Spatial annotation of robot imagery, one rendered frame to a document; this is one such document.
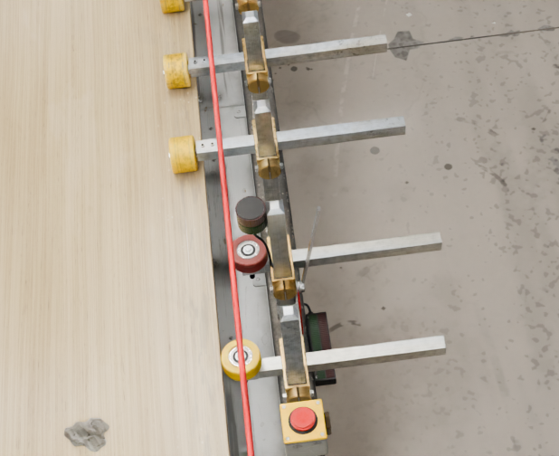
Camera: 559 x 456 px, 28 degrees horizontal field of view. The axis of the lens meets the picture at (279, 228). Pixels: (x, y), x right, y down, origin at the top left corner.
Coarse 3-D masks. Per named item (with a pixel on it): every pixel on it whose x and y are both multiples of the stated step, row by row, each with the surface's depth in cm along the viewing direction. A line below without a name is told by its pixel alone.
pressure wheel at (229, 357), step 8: (232, 344) 228; (248, 344) 228; (224, 352) 227; (232, 352) 227; (248, 352) 227; (256, 352) 226; (224, 360) 226; (232, 360) 226; (248, 360) 226; (256, 360) 225; (224, 368) 226; (232, 368) 225; (248, 368) 225; (256, 368) 226; (232, 376) 226; (248, 376) 226
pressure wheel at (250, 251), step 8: (240, 240) 242; (248, 240) 242; (256, 240) 242; (240, 248) 241; (248, 248) 240; (256, 248) 241; (264, 248) 240; (240, 256) 240; (248, 256) 240; (256, 256) 239; (264, 256) 239; (240, 264) 239; (248, 264) 238; (256, 264) 239; (264, 264) 241; (248, 272) 241
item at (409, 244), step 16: (384, 240) 245; (400, 240) 245; (416, 240) 244; (432, 240) 244; (304, 256) 244; (320, 256) 244; (336, 256) 244; (352, 256) 244; (368, 256) 245; (384, 256) 246; (256, 272) 245
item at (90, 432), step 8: (80, 424) 219; (88, 424) 219; (96, 424) 219; (104, 424) 219; (64, 432) 219; (72, 432) 219; (80, 432) 219; (88, 432) 218; (96, 432) 219; (72, 440) 218; (80, 440) 218; (88, 440) 218; (96, 440) 217; (104, 440) 218; (88, 448) 218; (96, 448) 217
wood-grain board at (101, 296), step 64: (0, 0) 289; (64, 0) 287; (128, 0) 286; (0, 64) 276; (64, 64) 275; (128, 64) 273; (0, 128) 265; (64, 128) 263; (128, 128) 262; (192, 128) 261; (0, 192) 254; (64, 192) 253; (128, 192) 252; (192, 192) 251; (0, 256) 244; (64, 256) 243; (128, 256) 242; (192, 256) 241; (0, 320) 235; (64, 320) 234; (128, 320) 233; (192, 320) 232; (0, 384) 227; (64, 384) 226; (128, 384) 225; (192, 384) 224; (0, 448) 219; (64, 448) 218; (128, 448) 217; (192, 448) 217
